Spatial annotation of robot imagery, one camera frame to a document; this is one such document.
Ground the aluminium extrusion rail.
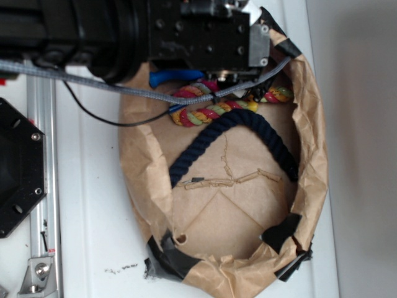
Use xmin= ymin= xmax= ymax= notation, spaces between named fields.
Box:
xmin=17 ymin=77 xmax=63 ymax=297

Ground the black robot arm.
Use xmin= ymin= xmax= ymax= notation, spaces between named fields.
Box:
xmin=1 ymin=1 xmax=270 ymax=84

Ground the multicolour twisted rope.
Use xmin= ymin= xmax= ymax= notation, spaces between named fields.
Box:
xmin=169 ymin=78 xmax=294 ymax=127

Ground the black cable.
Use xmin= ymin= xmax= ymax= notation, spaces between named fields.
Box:
xmin=61 ymin=81 xmax=172 ymax=127

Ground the navy blue rope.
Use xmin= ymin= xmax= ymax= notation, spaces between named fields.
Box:
xmin=169 ymin=108 xmax=299 ymax=189

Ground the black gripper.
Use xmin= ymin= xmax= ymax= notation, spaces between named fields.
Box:
xmin=148 ymin=1 xmax=270 ymax=79

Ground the metal corner bracket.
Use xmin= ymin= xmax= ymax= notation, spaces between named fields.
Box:
xmin=17 ymin=256 xmax=57 ymax=297

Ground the brown paper bag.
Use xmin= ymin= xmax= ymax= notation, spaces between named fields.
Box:
xmin=118 ymin=11 xmax=328 ymax=297

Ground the grey braided cable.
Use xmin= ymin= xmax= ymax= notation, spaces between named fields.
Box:
xmin=0 ymin=56 xmax=292 ymax=105

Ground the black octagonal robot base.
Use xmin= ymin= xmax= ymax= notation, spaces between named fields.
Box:
xmin=1 ymin=98 xmax=46 ymax=238

